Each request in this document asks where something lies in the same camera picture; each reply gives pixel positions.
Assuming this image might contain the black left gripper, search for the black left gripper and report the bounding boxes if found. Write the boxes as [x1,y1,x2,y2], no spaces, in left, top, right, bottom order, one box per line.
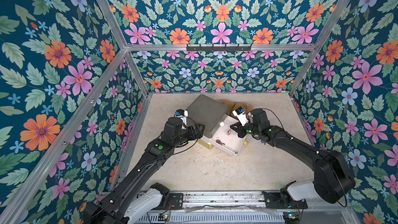
[169,123,205,148]

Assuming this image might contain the white drawer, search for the white drawer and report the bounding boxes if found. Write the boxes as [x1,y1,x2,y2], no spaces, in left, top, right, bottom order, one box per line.
[208,116,246,155]

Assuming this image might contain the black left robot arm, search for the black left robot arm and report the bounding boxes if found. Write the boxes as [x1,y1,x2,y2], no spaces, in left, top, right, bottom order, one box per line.
[83,117,205,224]

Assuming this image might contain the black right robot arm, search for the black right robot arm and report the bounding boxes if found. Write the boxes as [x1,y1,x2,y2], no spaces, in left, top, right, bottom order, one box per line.
[230,107,356,204]

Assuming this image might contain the white yellow drawer cabinet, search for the white yellow drawer cabinet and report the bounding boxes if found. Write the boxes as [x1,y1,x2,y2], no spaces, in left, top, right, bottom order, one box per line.
[198,136,214,150]

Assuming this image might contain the brown teddy bear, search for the brown teddy bear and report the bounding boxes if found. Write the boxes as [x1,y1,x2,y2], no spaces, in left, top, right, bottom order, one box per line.
[219,100,254,117]

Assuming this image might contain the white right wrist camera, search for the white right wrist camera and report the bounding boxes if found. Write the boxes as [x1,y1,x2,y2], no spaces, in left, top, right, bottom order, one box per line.
[232,107,249,126]

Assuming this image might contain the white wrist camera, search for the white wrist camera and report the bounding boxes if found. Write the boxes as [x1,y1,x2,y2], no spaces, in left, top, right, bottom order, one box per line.
[232,107,249,126]
[175,109,188,126]

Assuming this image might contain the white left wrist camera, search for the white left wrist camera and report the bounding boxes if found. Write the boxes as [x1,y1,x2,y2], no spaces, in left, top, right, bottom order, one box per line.
[175,109,188,126]

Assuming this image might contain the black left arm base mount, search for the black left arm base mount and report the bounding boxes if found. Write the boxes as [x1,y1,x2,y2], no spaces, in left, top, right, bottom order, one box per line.
[136,183,184,211]

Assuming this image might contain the aluminium front rail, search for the aluminium front rail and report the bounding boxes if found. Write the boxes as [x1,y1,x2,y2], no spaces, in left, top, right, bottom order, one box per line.
[124,190,360,224]

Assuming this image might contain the black hook rail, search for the black hook rail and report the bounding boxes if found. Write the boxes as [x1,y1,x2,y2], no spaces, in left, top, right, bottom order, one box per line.
[186,44,252,52]

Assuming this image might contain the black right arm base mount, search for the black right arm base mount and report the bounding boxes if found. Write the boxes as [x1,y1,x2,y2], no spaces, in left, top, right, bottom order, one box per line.
[262,181,308,209]

